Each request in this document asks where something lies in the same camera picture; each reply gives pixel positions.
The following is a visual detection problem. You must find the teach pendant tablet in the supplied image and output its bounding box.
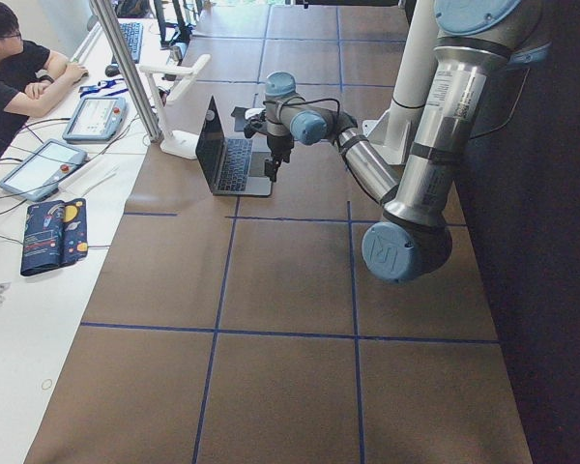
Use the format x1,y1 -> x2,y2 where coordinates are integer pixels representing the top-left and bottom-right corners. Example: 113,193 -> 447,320
0,139 -> 87,202
62,97 -> 127,144

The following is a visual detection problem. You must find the person in black shirt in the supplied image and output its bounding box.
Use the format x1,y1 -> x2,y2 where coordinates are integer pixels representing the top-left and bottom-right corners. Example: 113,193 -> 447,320
0,2 -> 87,159

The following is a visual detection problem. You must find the black mouse pad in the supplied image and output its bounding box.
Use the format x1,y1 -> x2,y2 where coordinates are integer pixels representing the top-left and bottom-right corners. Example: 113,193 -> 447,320
231,106 -> 248,132

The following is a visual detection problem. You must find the black camera cable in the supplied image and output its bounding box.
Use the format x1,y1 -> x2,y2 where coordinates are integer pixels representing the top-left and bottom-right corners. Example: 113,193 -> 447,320
263,98 -> 342,117

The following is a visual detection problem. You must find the aluminium frame post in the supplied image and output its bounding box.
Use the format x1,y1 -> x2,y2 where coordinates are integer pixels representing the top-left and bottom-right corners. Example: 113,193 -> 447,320
90,0 -> 162,143

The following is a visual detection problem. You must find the far teach pendant tablet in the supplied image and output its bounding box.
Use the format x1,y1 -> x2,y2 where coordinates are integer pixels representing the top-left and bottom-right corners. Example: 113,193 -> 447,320
62,97 -> 127,144

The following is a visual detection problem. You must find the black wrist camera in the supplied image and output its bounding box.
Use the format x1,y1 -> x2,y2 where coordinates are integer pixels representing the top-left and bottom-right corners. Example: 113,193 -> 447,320
243,115 -> 268,139

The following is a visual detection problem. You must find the near teach pendant tablet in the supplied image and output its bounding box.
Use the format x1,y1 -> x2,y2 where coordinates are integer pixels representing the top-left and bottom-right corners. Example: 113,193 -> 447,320
0,139 -> 87,202

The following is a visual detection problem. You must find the blue lanyard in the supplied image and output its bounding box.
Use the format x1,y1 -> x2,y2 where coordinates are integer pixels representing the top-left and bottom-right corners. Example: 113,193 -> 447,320
78,78 -> 129,97

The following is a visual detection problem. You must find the black keyboard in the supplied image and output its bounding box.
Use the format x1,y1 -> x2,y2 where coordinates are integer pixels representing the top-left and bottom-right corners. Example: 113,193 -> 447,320
119,22 -> 144,63

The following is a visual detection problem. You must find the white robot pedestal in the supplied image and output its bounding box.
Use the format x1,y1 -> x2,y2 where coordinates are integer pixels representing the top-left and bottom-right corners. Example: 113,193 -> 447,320
362,0 -> 439,165

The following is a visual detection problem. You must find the white computer mouse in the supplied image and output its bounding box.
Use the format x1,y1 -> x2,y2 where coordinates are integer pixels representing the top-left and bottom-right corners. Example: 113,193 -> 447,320
245,108 -> 266,120

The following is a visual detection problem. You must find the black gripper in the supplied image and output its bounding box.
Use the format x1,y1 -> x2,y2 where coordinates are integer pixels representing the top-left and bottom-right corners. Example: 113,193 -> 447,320
264,134 -> 293,182

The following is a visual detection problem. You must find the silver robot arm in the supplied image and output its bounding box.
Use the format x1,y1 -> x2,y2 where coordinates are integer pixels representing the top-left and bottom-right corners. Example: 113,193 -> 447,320
263,1 -> 551,282

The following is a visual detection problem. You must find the dark blue space-print pouch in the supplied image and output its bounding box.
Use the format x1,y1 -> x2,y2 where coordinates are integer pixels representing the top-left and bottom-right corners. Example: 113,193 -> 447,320
20,198 -> 88,276

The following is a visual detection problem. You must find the white desk lamp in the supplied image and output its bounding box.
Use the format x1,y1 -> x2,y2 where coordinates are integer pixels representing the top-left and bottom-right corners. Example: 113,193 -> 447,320
136,54 -> 211,160

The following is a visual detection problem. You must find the grey laptop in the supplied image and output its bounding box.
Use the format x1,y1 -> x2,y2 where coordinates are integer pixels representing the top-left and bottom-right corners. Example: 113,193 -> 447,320
195,97 -> 273,197

